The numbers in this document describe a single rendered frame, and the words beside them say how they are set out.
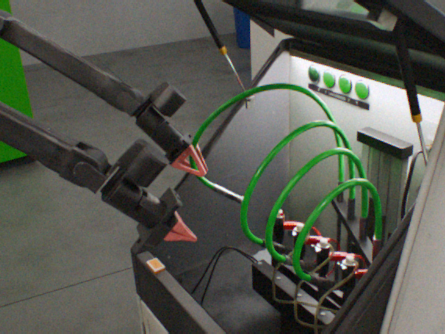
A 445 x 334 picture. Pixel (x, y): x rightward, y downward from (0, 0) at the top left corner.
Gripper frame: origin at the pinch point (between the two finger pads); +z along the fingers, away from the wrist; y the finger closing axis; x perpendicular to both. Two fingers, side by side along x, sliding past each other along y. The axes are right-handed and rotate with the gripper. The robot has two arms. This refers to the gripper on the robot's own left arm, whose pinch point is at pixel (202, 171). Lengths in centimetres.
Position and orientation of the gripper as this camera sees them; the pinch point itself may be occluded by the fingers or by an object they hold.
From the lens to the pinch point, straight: 135.2
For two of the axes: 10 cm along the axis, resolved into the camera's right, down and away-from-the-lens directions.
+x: -6.8, 6.9, 2.6
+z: 7.2, 6.9, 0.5
